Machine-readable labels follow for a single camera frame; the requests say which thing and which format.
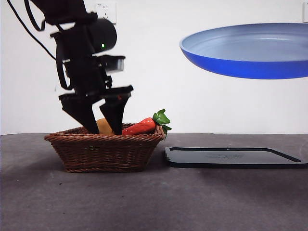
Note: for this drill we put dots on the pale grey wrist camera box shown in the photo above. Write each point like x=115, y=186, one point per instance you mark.
x=118, y=64

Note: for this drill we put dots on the orange carrot with green leaves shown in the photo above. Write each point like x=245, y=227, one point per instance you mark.
x=142, y=127

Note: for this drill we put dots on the yellow-brown potato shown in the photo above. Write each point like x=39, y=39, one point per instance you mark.
x=104, y=127

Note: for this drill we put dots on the blue round plate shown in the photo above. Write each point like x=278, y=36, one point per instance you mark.
x=240, y=65

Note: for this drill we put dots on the white wall socket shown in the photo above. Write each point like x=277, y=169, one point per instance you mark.
x=112, y=9

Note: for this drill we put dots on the white wall plate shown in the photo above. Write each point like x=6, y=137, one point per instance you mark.
x=305, y=12

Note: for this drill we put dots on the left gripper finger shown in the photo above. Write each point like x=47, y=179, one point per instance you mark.
x=81, y=113
x=115, y=113

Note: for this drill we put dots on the brown wicker basket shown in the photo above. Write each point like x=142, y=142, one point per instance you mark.
x=103, y=154

